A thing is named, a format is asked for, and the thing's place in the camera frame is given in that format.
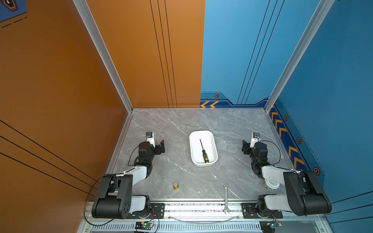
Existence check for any black yellow handled screwdriver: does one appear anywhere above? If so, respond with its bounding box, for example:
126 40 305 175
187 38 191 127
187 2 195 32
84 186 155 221
200 139 209 164

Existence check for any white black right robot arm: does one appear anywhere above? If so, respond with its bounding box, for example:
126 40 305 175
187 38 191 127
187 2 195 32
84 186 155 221
242 140 332 218

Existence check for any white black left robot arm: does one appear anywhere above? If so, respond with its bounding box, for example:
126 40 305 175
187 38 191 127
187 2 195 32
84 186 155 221
91 140 165 219

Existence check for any white plastic bin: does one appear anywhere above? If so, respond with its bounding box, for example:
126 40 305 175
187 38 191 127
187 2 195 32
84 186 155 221
189 130 219 167

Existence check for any white tape roll right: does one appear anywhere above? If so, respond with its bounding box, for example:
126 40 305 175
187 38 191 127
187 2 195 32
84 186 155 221
265 179 280 190

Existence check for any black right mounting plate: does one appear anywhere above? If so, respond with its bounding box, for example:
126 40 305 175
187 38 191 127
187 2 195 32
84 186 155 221
241 203 283 219

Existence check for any black mounting plate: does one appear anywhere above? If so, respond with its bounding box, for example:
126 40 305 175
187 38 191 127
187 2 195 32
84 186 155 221
127 203 165 219
241 203 283 219

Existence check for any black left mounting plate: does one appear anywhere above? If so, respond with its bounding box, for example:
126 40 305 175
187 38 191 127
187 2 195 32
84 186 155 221
127 203 165 219

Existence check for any silver open-end wrench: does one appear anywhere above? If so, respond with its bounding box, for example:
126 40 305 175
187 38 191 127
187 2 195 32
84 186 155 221
223 183 230 214

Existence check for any right circuit board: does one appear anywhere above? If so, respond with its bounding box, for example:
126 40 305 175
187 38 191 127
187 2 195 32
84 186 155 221
260 221 283 233

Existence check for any left green circuit board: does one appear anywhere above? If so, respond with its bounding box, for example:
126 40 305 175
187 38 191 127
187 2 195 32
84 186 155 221
135 221 154 233

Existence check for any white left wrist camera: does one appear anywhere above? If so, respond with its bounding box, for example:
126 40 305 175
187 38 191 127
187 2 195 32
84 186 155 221
146 132 155 147

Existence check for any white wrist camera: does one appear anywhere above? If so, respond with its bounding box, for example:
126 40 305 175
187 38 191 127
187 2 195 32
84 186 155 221
250 132 260 148
146 132 155 147

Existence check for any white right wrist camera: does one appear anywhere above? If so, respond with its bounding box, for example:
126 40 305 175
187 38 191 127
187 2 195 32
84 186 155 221
250 132 260 148

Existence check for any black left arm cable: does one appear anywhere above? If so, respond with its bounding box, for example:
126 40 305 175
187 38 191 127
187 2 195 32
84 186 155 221
84 174 114 227

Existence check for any clear cable on rail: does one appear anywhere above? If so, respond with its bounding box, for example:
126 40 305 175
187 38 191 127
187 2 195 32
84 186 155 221
166 215 242 225

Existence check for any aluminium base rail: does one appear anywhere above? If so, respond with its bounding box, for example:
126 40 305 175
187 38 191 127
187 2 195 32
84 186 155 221
78 199 333 233

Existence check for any aluminium corner post left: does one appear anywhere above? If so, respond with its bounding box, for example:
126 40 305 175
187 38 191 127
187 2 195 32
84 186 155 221
73 0 133 114

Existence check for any aluminium corner post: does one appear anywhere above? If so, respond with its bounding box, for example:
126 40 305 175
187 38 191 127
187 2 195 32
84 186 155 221
73 0 133 114
264 0 335 114

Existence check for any aluminium corner post right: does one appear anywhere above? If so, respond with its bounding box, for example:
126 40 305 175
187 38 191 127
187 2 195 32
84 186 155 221
264 0 335 114

